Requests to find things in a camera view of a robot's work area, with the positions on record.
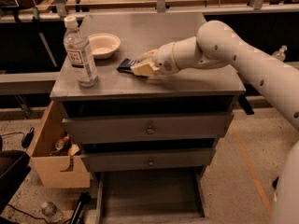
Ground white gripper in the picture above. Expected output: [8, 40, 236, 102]
[131, 42, 180, 77]

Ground dark blue rxbar wrapper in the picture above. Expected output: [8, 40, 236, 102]
[117, 58, 137, 73]

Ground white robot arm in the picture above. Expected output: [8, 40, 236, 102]
[131, 21, 299, 224]

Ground grey top drawer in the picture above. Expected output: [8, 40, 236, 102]
[63, 112, 234, 144]

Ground grey three-drawer cabinet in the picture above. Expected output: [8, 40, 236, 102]
[50, 13, 244, 224]

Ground grey middle drawer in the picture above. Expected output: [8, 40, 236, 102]
[81, 148, 216, 172]

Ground grey open bottom drawer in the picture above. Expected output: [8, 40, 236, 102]
[96, 168, 208, 224]

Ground white paper bowl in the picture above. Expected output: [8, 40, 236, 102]
[89, 34, 121, 59]

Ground clear plastic water bottle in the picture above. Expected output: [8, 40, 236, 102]
[64, 15, 98, 87]

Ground bottle inside wooden crate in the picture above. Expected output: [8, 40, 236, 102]
[54, 136, 70, 150]

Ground clear soap dispenser bottle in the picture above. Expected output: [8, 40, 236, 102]
[272, 45, 288, 61]

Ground wooden crate on floor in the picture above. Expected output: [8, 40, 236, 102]
[27, 102, 90, 189]

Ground black bin at left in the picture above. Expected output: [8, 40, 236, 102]
[0, 150, 31, 214]

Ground black chair caster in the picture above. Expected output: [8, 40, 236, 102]
[272, 176, 279, 189]

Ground plastic bottle on floor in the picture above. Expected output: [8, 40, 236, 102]
[41, 202, 64, 224]

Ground black power adapter with cable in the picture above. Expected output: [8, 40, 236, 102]
[0, 127, 35, 148]

